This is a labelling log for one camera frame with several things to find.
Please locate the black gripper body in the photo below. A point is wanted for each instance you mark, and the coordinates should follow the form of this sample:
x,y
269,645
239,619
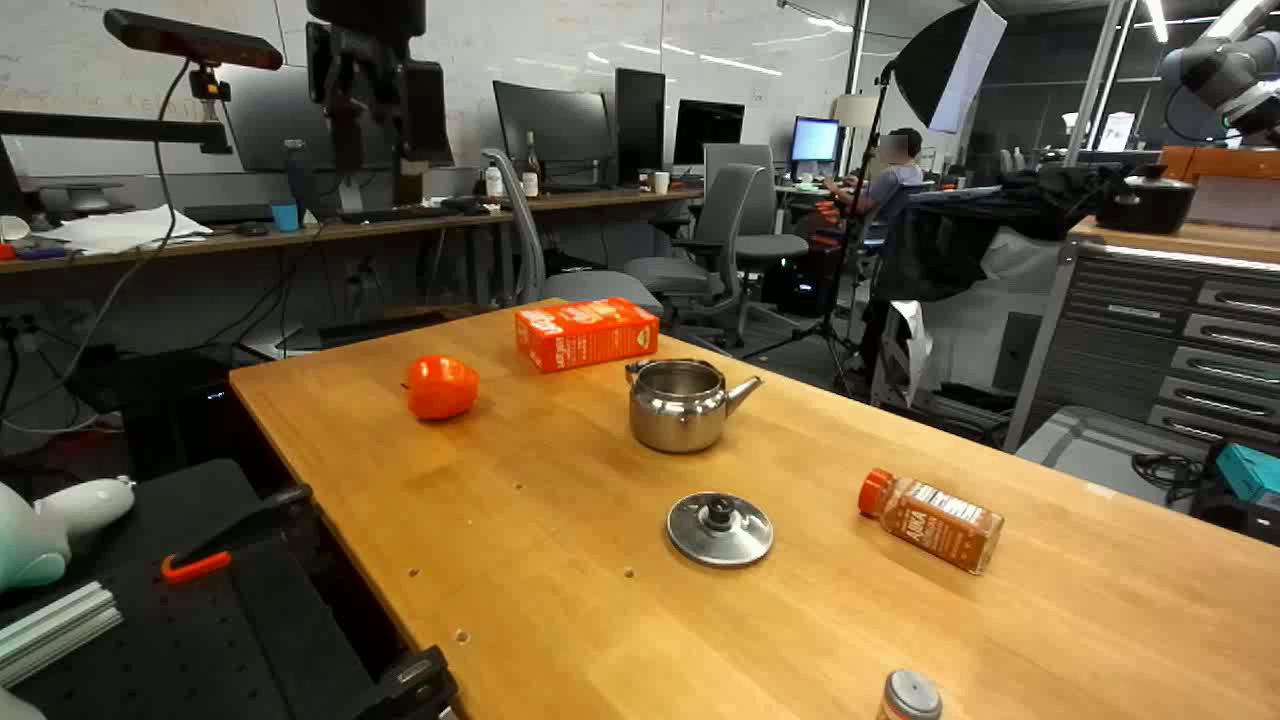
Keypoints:
x,y
363,55

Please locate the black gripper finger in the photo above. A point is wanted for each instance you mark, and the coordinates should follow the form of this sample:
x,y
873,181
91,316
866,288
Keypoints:
x,y
385,132
347,132

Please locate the silver metal pot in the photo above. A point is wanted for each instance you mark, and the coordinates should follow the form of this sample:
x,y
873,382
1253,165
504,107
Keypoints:
x,y
680,415

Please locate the silver pot lid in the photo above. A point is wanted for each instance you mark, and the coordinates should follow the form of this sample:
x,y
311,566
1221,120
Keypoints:
x,y
722,530

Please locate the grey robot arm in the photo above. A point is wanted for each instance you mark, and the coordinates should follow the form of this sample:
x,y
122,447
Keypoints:
x,y
1234,82

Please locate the black cooking pot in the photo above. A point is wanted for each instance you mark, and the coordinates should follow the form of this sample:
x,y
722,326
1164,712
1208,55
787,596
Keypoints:
x,y
1147,205

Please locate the long wooden desk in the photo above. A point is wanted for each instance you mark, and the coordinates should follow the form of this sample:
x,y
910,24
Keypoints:
x,y
332,229

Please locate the teal cup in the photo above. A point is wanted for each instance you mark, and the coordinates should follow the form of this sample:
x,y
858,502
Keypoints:
x,y
284,218

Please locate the black computer monitor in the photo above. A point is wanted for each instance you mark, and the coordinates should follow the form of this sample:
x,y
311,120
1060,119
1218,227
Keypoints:
x,y
705,130
553,125
641,120

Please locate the orange tomato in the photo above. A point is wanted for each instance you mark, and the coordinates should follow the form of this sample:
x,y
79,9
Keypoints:
x,y
443,390

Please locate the orange cracker box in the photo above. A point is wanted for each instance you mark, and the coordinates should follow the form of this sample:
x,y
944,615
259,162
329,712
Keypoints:
x,y
584,332

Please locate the grey office chair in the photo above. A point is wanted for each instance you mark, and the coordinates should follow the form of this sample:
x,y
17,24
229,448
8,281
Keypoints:
x,y
703,246
774,213

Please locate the lit computer monitor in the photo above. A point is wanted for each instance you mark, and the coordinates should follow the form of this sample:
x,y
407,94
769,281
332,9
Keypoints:
x,y
814,141

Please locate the white VR headset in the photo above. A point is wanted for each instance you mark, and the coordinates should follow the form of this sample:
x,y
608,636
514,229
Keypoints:
x,y
55,526

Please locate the seated person blue shirt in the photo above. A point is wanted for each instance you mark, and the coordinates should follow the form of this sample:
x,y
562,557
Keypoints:
x,y
898,181

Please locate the black softbox light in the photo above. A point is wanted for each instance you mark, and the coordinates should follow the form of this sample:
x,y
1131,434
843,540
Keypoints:
x,y
935,66

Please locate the black clamp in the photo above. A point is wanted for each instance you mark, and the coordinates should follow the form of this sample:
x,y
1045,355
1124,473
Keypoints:
x,y
412,686

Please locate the aluminium extrusion bar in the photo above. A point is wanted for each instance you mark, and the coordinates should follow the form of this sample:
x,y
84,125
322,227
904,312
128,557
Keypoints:
x,y
55,628

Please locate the black cloth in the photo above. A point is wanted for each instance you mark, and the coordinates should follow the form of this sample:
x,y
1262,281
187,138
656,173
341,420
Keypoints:
x,y
972,227

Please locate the orange spice bottle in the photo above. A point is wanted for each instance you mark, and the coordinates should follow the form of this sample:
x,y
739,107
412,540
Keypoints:
x,y
942,520

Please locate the small jar with silver cap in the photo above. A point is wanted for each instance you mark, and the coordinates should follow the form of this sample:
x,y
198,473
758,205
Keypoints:
x,y
910,696

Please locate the grey plastic tote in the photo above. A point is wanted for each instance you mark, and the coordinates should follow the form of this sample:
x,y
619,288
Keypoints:
x,y
1094,455

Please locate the grey drawer cabinet wooden top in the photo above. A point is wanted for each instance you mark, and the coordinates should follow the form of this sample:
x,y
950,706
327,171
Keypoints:
x,y
1172,347

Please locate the orange wooden board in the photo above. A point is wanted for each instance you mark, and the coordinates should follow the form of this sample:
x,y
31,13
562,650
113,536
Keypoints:
x,y
1226,162

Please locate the teal box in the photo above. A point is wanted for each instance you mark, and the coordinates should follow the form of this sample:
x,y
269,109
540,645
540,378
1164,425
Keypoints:
x,y
1253,473

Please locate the black bar camera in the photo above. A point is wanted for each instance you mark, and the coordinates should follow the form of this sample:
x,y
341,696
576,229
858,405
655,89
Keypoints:
x,y
194,39

